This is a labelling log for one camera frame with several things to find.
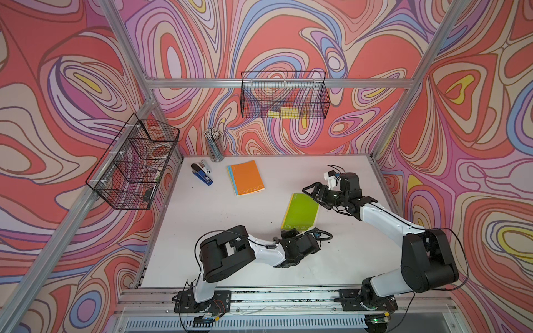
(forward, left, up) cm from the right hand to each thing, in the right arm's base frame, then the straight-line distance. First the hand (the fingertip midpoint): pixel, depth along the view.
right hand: (309, 198), depth 86 cm
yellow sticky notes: (+32, +8, +21) cm, 39 cm away
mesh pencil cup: (+36, +44, +7) cm, 58 cm away
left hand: (-9, +6, -11) cm, 16 cm away
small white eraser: (+29, +51, -9) cm, 60 cm away
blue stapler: (+23, +52, -9) cm, 58 cm away
